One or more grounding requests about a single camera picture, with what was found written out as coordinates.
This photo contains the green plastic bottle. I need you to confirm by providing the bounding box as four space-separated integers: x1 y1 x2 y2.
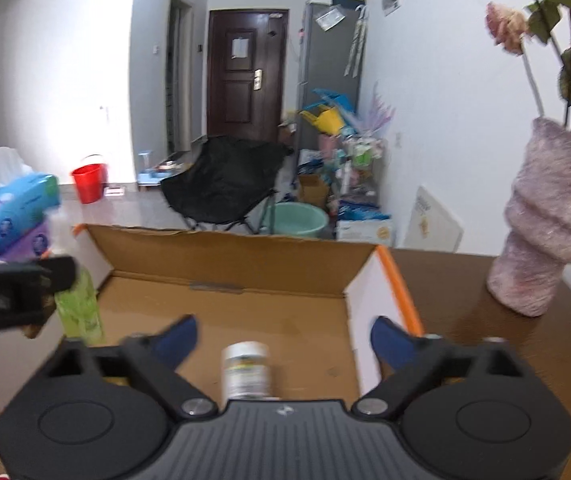
54 265 105 346

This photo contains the red bucket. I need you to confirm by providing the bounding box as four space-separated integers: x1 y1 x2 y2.
70 155 108 204

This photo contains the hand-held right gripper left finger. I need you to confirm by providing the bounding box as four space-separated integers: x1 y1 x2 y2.
48 315 218 422

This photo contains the yellow plastic toy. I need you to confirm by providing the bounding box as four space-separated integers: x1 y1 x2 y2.
300 107 346 137

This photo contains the white leaning board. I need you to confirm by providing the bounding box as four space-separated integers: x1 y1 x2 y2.
404 186 463 252

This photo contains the paper sheet on refrigerator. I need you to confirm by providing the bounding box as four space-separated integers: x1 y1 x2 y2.
315 9 343 31

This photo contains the purple feather decoration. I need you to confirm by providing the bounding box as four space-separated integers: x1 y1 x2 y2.
363 82 396 136

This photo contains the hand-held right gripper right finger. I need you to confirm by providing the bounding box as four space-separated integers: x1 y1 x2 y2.
354 315 525 422

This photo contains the dark interior door frame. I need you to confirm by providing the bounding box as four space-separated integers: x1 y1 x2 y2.
168 0 193 156

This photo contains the blue tissue pack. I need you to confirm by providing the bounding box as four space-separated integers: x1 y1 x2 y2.
0 147 61 256

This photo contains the hanging folded umbrella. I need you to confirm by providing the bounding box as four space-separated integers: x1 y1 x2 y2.
345 5 369 78

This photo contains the dark brown entrance door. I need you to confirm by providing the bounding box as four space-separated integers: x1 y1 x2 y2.
206 9 290 142

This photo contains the small brown cardboard box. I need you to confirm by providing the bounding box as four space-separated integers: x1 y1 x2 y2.
298 174 331 208

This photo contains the green plastic basin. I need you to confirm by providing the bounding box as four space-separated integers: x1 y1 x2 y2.
270 202 329 239

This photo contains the grey refrigerator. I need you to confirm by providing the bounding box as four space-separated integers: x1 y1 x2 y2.
296 0 366 151

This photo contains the purple tissue pack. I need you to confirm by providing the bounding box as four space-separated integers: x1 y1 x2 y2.
0 220 51 263

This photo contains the black bag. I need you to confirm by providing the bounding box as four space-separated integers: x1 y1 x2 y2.
160 136 293 235

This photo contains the blue and white carton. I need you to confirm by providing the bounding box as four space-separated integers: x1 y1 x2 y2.
336 202 395 247

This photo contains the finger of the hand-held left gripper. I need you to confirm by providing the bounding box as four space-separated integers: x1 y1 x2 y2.
0 256 77 334

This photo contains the grey vase with dried roses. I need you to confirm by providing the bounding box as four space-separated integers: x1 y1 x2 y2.
486 117 571 317

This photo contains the metal rack with bottles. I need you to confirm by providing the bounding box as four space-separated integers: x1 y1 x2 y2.
335 135 386 211

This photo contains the white pill jar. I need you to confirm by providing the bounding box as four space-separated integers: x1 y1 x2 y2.
221 341 272 402

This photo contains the blue plastic toy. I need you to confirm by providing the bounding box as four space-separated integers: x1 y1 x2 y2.
313 89 361 121

